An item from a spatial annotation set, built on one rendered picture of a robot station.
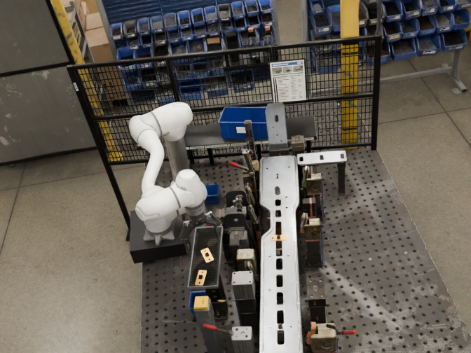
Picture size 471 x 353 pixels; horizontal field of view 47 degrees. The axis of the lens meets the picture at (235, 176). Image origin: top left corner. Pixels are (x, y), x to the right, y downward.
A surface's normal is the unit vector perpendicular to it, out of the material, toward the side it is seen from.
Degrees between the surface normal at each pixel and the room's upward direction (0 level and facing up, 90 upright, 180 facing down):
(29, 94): 89
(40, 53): 92
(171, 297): 0
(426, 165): 0
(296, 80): 90
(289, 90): 90
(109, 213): 0
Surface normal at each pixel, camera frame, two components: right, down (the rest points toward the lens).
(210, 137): -0.13, -0.74
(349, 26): -0.02, 0.62
